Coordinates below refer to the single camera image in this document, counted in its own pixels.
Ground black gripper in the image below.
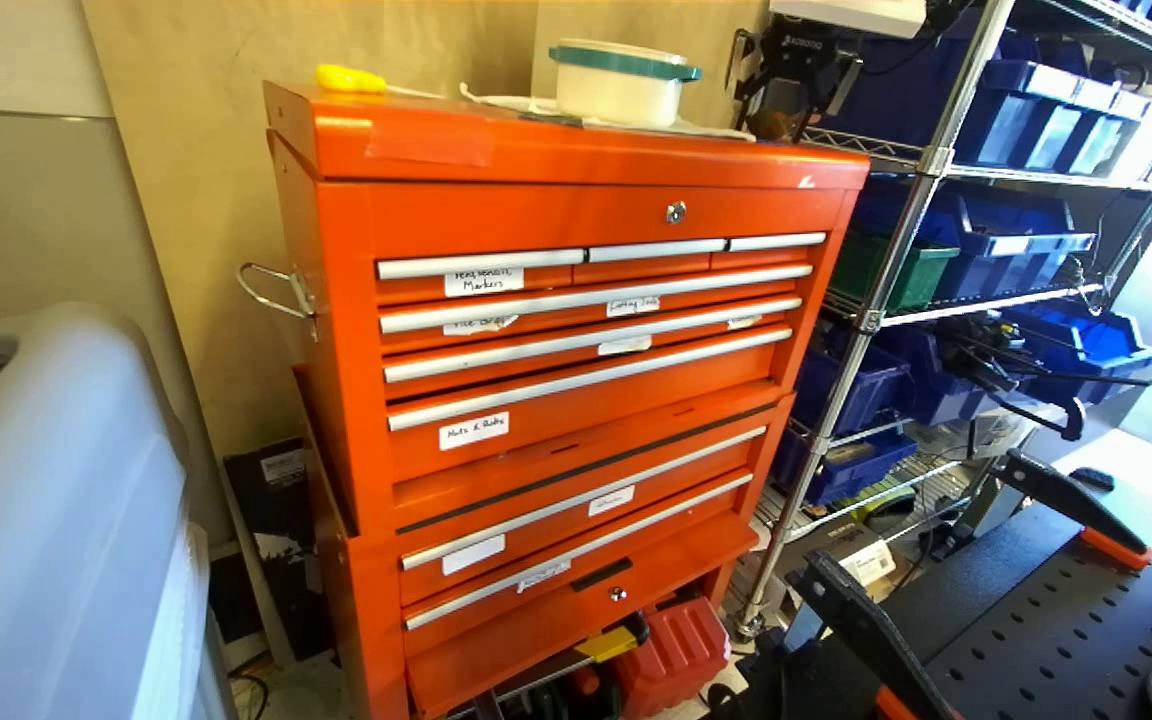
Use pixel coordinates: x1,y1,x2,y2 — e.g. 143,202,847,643
734,19,866,138

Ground small brown doll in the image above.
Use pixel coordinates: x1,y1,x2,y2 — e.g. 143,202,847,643
753,112,807,146

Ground white bowl green rim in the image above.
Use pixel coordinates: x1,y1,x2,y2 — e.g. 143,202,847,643
545,35,710,134

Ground white flat tray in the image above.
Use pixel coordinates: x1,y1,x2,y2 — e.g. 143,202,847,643
455,81,759,146

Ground green shelf bin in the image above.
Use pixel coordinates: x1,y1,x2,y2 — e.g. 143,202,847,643
831,233,963,318

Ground blue labelled shelf bin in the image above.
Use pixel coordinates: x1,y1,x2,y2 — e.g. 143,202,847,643
916,196,1103,309

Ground blue bins with white labels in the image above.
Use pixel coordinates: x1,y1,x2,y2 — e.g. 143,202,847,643
951,57,1152,179

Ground dark blue shelf bin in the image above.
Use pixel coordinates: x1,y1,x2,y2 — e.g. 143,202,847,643
792,329,923,441

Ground black hand tool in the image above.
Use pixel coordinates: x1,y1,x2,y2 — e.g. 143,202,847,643
936,315,1091,444

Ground orange top tool chest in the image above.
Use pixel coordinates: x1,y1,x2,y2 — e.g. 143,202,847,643
262,81,876,541

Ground bright blue open bin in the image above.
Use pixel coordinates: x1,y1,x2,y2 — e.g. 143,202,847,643
1013,305,1152,390

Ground yellow plastic object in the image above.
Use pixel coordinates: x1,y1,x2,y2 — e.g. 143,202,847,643
312,61,396,101

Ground black clamp orange grip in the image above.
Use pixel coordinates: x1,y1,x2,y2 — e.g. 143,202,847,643
787,551,969,720
991,449,1152,580

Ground red plastic tool case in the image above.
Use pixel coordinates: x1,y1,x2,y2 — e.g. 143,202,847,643
612,594,735,720

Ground orange bottom roller cabinet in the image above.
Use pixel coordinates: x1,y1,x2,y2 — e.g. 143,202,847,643
291,368,801,720

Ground black perforated work table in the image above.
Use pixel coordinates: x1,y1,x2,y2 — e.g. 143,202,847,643
787,498,1152,720

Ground black box on floor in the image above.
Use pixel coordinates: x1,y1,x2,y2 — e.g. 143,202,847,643
219,441,341,667

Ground translucent white plastic tub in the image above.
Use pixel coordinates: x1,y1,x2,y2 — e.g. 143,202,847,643
0,301,215,720

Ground metal wire shelf rack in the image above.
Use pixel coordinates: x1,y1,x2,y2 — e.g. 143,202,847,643
734,0,1152,634

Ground metal side handle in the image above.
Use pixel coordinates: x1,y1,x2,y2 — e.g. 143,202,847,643
234,256,326,329

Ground yellow tool handle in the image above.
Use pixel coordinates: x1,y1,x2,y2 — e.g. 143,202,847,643
573,622,645,667

